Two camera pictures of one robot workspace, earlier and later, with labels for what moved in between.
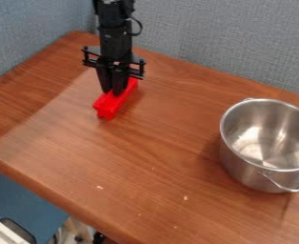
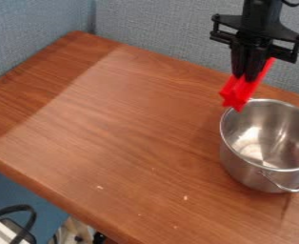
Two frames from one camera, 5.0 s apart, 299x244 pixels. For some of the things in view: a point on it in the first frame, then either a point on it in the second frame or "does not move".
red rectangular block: [108, 106] -> [238, 90]
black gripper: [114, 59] -> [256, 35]
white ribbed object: [1, 233] does not move
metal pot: [264, 139] does not move
